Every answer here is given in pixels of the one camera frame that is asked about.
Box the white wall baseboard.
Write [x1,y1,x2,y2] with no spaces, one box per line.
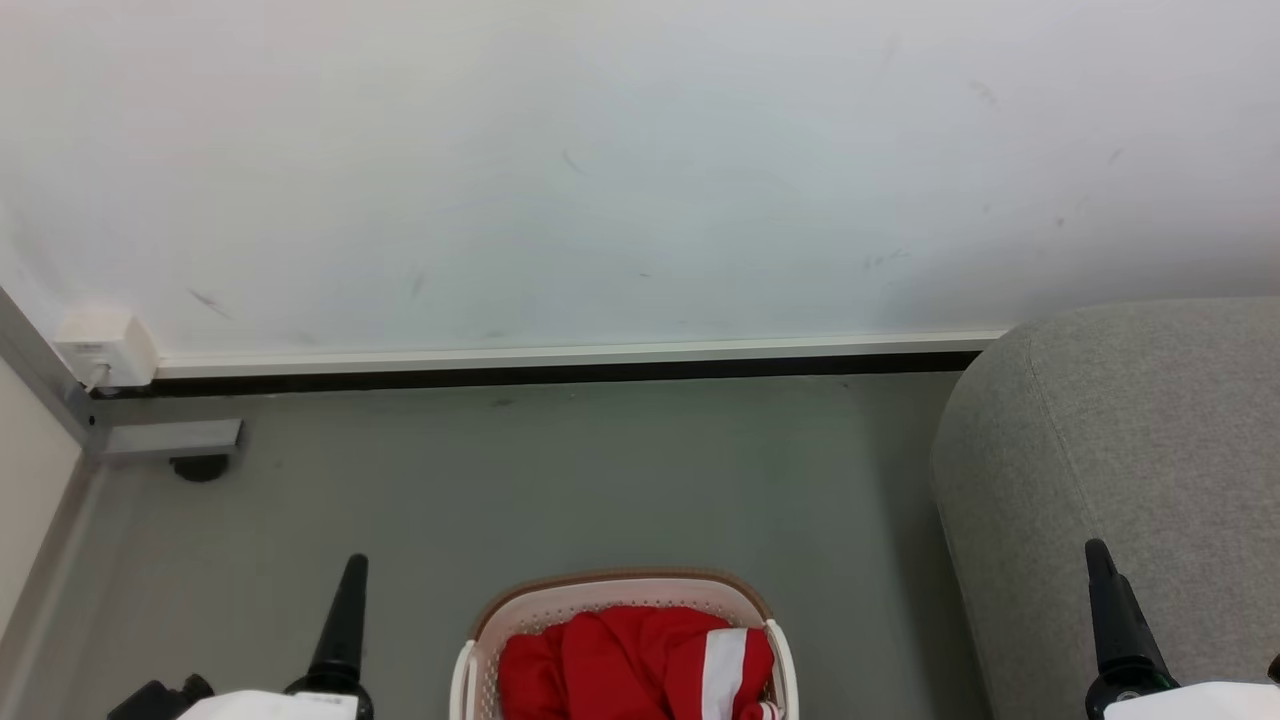
[153,327,1013,380]

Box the grey metal floor bracket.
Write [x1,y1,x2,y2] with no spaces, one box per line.
[99,418,244,460]

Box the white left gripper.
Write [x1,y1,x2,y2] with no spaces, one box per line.
[178,553,377,720]

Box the grey fabric sofa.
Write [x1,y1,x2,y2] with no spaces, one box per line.
[929,296,1280,720]

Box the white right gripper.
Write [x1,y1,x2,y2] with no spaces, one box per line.
[1083,538,1280,720]

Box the white wall socket box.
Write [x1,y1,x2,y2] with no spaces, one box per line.
[54,311,161,392]

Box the black round floor foot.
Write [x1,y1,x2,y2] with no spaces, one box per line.
[169,455,232,485]

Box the red and white garment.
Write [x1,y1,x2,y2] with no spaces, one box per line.
[496,604,784,720]

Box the white perforated laundry basket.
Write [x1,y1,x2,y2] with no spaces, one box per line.
[448,567,802,720]

